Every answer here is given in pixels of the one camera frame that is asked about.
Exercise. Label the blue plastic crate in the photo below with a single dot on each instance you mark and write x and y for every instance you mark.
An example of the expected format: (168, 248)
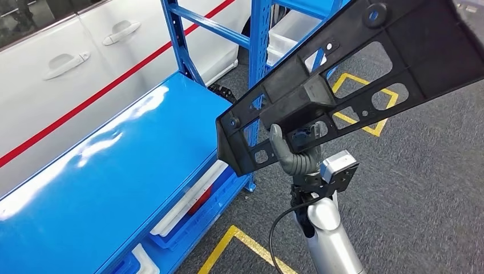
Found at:
(204, 227)
(124, 264)

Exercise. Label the blue metal shelf rack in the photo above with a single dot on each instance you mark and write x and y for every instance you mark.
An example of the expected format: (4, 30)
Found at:
(113, 170)

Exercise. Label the red plastic item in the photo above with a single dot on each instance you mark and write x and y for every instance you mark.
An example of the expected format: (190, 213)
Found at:
(200, 200)

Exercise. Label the black plastic car part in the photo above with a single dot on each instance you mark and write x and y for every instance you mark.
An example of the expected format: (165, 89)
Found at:
(416, 45)

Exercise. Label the white car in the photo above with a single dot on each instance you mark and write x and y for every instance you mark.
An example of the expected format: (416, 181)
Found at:
(45, 94)

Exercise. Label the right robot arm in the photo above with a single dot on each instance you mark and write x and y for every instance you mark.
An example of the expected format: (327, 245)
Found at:
(332, 242)

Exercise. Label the red barrier belt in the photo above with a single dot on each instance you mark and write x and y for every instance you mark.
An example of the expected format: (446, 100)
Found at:
(113, 82)

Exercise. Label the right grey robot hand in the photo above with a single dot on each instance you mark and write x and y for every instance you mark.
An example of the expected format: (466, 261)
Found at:
(278, 143)

